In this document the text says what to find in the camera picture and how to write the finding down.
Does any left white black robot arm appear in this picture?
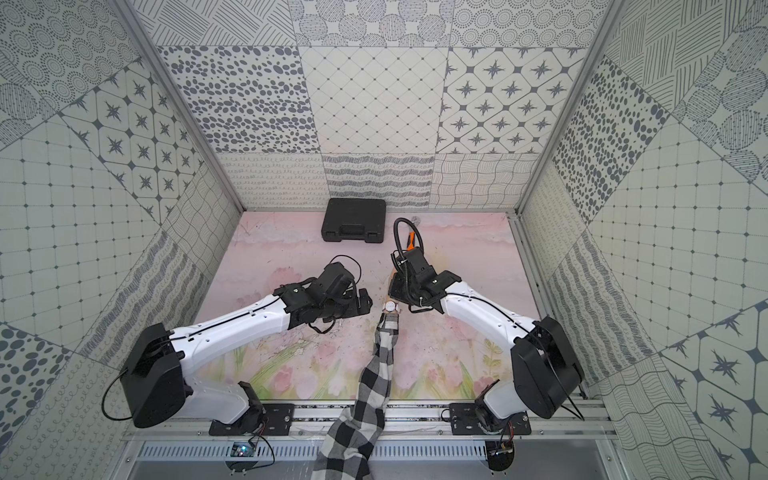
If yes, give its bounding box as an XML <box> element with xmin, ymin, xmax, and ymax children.
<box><xmin>119</xmin><ymin>262</ymin><xmax>373</xmax><ymax>436</ymax></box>

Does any green circuit board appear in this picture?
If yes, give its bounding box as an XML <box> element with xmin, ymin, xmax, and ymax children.
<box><xmin>230</xmin><ymin>442</ymin><xmax>255</xmax><ymax>458</ymax></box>

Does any aluminium rail frame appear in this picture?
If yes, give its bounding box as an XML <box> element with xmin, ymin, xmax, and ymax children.
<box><xmin>135</xmin><ymin>399</ymin><xmax>615</xmax><ymax>440</ymax></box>

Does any black round connector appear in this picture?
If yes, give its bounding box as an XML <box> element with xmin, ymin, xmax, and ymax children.
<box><xmin>485</xmin><ymin>441</ymin><xmax>515</xmax><ymax>472</ymax></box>

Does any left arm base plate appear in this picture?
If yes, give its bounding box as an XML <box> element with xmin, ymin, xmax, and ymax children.
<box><xmin>209</xmin><ymin>403</ymin><xmax>295</xmax><ymax>436</ymax></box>

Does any black plastic tool case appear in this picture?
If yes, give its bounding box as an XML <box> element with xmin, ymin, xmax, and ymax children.
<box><xmin>320</xmin><ymin>198</ymin><xmax>386</xmax><ymax>244</ymax></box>

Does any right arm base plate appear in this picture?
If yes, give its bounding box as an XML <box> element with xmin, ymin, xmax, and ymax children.
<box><xmin>447</xmin><ymin>402</ymin><xmax>532</xmax><ymax>436</ymax></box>

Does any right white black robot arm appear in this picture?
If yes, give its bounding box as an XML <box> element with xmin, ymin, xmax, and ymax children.
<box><xmin>389</xmin><ymin>247</ymin><xmax>584</xmax><ymax>433</ymax></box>

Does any orange handled adjustable wrench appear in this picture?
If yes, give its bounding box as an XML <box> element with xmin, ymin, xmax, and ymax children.
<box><xmin>407</xmin><ymin>216</ymin><xmax>420</xmax><ymax>251</ymax></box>

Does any checkered sleeve forearm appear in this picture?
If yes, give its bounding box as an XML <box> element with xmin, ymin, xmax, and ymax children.
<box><xmin>311</xmin><ymin>312</ymin><xmax>399</xmax><ymax>479</ymax></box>

